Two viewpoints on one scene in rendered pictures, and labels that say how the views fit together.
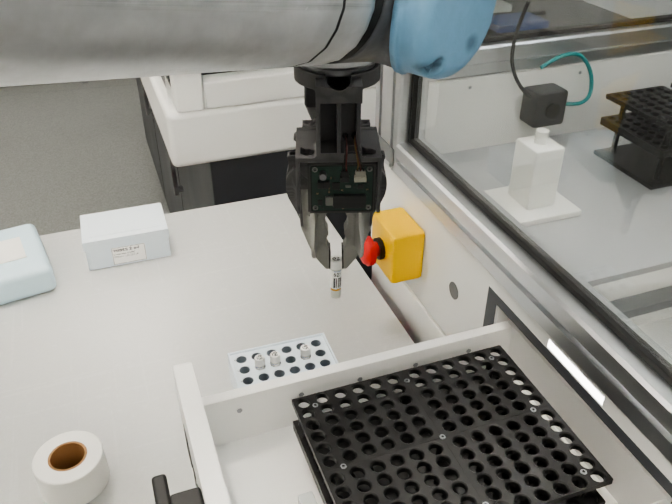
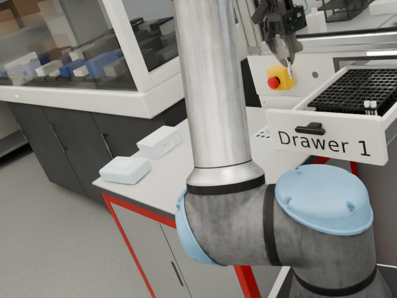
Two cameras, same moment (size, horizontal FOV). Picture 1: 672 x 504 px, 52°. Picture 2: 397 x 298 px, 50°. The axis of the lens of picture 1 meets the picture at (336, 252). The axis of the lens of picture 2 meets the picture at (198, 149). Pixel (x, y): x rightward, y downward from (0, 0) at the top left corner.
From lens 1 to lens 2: 0.73 m
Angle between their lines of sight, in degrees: 17
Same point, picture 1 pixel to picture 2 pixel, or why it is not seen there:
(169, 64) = not seen: outside the picture
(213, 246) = not seen: hidden behind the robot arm
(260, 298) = not seen: hidden behind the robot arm
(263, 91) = (172, 70)
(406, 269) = (290, 82)
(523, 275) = (347, 39)
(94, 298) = (171, 162)
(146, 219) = (166, 130)
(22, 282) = (141, 168)
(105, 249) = (159, 146)
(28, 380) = (182, 187)
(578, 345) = (379, 43)
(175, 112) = (143, 93)
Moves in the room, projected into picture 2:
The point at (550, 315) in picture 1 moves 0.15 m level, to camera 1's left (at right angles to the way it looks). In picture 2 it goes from (363, 44) to (319, 65)
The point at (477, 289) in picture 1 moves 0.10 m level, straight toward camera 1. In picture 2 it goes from (326, 63) to (343, 71)
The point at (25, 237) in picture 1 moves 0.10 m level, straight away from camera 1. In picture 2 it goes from (123, 158) to (103, 156)
